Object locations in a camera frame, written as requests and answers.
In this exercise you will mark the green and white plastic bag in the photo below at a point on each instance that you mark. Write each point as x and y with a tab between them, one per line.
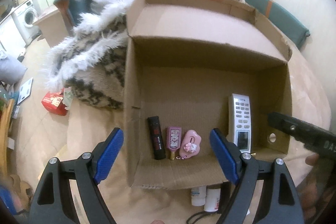
67	98

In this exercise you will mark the person's right hand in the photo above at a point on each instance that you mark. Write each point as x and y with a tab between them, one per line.
313	159

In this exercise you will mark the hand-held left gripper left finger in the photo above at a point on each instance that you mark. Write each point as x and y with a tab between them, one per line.
109	153

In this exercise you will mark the teal footboard cushion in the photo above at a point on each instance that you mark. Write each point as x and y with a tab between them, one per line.
74	2

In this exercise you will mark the pink perfume bottle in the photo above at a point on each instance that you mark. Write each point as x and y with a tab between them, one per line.
174	141

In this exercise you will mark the black rectangular bottle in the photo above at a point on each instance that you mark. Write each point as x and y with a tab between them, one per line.
157	138

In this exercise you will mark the white washing machine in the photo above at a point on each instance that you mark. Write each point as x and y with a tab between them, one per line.
26	18

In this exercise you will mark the wooden side cabinet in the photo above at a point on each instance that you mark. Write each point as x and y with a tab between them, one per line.
51	27

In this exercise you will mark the fuzzy patterned blanket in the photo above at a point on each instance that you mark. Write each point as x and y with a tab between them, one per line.
92	61

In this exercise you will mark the white counter cabinet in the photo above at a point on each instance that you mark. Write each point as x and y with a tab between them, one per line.
10	32

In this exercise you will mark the pink foot-shaped case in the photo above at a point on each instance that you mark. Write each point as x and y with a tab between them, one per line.
190	144

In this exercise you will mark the cardboard box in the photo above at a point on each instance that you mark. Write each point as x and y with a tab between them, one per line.
199	87

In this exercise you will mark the white remote control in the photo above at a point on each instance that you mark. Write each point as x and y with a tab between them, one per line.
240	119

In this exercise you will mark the white pill bottle blue label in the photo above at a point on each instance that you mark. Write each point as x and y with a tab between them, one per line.
198	196

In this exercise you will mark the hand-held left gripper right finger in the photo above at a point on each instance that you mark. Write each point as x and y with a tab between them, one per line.
223	154

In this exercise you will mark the yellow wooden chair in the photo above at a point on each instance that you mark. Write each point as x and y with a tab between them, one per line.
5	134

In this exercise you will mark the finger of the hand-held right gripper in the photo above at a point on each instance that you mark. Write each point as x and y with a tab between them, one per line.
284	124

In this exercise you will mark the bathroom scale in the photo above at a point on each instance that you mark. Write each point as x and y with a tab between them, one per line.
25	90

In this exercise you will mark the teal headboard cushion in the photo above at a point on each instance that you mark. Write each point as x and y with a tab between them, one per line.
275	14

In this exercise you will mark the grey bag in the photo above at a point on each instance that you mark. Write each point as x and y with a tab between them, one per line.
10	69

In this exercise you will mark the red gift box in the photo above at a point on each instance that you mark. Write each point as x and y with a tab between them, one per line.
53	104

